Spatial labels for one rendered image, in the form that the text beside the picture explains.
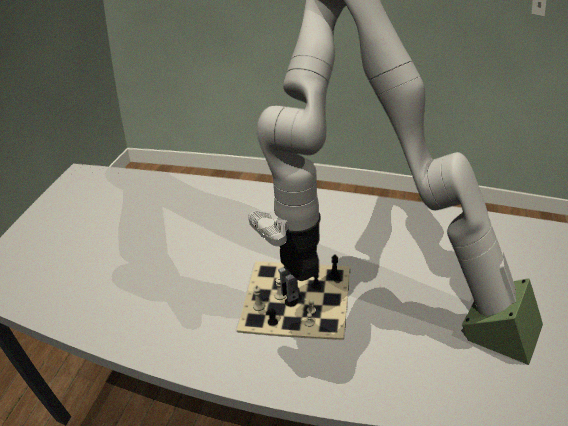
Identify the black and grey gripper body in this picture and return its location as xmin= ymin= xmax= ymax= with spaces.
xmin=248 ymin=195 xmax=321 ymax=281

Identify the white pawn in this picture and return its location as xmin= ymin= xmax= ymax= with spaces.
xmin=305 ymin=313 xmax=314 ymax=327
xmin=307 ymin=300 xmax=316 ymax=314

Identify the black and cream chessboard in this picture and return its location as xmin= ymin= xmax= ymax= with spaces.
xmin=237 ymin=261 xmax=350 ymax=340

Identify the white chess king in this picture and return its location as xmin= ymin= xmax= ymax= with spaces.
xmin=253 ymin=285 xmax=265 ymax=311

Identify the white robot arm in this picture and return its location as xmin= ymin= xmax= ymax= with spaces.
xmin=257 ymin=0 xmax=516 ymax=315

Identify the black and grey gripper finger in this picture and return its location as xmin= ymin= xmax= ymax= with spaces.
xmin=285 ymin=274 xmax=299 ymax=302
xmin=278 ymin=266 xmax=291 ymax=296

